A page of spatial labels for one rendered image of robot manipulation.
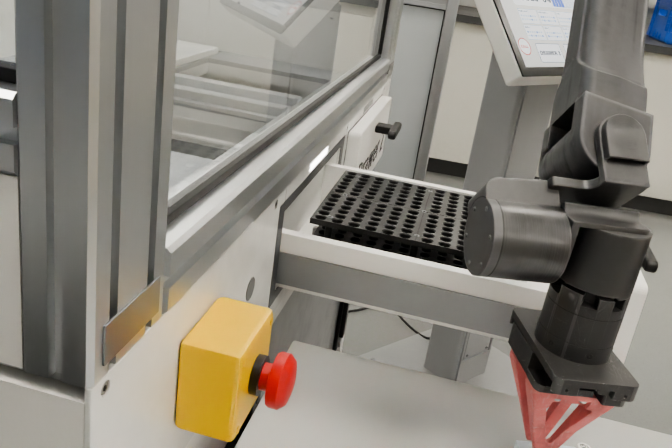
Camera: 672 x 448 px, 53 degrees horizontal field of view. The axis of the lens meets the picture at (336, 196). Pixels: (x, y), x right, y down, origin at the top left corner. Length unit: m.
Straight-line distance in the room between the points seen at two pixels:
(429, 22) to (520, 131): 0.81
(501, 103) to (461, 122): 2.09
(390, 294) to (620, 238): 0.25
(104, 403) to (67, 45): 0.19
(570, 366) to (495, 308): 0.15
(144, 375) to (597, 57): 0.41
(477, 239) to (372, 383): 0.26
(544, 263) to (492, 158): 1.28
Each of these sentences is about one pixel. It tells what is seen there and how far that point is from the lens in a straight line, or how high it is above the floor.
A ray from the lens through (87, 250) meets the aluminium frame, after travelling 0.34.
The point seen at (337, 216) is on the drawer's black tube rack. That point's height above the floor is 0.90.
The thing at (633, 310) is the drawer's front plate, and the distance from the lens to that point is 0.66.
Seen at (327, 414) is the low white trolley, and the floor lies 0.76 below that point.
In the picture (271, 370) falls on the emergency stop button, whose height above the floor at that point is 0.89.
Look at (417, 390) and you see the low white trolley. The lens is 0.72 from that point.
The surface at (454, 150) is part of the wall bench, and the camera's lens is 3.87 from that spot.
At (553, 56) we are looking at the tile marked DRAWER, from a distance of 1.62.
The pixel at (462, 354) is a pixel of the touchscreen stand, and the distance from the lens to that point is 1.98.
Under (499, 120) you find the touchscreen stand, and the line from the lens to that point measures 1.75.
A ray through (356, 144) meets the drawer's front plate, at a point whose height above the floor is 0.91.
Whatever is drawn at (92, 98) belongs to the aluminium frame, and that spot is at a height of 1.10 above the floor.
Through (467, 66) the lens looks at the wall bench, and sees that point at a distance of 3.77.
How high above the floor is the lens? 1.17
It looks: 20 degrees down
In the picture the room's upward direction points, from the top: 8 degrees clockwise
